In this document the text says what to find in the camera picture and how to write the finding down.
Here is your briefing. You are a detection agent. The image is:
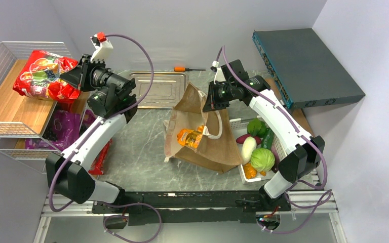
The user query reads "white wire shelf rack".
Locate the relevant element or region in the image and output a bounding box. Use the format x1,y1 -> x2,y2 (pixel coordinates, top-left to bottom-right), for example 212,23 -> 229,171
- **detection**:
0,42 -> 71,173

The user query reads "orange ginger root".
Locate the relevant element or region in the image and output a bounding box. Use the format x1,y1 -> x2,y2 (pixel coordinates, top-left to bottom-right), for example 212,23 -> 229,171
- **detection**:
243,163 -> 266,179

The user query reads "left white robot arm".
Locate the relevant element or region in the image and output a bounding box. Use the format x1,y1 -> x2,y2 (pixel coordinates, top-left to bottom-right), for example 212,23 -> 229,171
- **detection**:
46,32 -> 138,213

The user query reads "dark green cucumber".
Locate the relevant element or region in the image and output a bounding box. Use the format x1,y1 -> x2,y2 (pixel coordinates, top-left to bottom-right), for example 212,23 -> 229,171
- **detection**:
261,128 -> 275,150

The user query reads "orange handle screwdriver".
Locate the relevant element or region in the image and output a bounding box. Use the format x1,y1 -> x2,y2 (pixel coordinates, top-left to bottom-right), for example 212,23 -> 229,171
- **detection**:
173,66 -> 205,72

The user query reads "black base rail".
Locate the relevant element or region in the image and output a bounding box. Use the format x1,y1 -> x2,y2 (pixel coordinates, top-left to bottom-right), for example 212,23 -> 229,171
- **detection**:
92,190 -> 291,226

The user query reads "purple snack bag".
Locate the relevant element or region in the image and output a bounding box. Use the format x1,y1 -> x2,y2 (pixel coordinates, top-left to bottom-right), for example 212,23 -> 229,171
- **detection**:
25,109 -> 97,151

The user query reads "white eggplant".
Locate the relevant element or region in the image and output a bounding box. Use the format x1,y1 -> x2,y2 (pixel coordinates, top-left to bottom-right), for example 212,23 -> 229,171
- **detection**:
241,138 -> 257,165

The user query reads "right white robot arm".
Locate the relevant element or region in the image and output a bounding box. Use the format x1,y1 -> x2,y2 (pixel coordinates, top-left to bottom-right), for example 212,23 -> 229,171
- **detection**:
203,60 -> 325,210

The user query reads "blue grey network switch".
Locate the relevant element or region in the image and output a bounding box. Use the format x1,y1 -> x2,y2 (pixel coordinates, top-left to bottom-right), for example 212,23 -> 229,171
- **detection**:
252,28 -> 365,110

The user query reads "red candy bag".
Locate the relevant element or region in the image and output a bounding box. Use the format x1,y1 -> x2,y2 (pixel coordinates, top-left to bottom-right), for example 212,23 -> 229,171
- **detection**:
13,50 -> 80,104

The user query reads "orange snack bag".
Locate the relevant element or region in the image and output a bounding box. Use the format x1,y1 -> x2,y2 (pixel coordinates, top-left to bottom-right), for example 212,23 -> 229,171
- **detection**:
176,125 -> 204,148

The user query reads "colourful snack pack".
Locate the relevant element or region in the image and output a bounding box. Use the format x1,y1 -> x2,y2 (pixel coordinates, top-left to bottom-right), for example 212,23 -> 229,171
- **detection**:
89,139 -> 112,176

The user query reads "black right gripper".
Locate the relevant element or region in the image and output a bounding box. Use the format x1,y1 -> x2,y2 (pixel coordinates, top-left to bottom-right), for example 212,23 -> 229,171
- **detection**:
204,80 -> 236,112

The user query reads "purple eggplant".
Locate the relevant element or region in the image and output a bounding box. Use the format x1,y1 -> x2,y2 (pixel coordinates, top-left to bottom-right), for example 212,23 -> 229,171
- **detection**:
270,147 -> 280,173

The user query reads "green cabbage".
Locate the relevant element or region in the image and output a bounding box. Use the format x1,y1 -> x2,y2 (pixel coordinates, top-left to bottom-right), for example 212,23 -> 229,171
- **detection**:
250,148 -> 275,172

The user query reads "silver metal tray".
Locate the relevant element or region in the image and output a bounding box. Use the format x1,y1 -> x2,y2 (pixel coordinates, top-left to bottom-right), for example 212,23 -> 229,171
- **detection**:
128,72 -> 188,109

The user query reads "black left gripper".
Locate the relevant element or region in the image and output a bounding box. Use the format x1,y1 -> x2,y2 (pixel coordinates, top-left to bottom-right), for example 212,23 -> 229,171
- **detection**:
62,55 -> 133,94

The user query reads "white perforated plastic basket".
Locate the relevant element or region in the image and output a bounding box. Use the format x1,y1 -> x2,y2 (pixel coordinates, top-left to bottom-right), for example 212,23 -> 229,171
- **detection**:
230,118 -> 287,184

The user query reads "burlap grocery bag pink print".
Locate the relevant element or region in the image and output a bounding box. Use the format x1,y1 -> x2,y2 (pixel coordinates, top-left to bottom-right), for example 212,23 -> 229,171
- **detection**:
164,83 -> 242,174

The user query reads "magenta sweet potato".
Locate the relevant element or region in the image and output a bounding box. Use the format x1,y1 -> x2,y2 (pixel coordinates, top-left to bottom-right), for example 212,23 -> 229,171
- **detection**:
236,134 -> 262,145

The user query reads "green leafy vegetable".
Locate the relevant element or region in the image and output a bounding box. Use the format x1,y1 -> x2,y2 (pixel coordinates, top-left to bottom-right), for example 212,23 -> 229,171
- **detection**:
247,118 -> 267,138

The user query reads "wooden board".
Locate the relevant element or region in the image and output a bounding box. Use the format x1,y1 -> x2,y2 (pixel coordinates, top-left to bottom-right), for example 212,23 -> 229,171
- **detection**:
265,76 -> 315,136

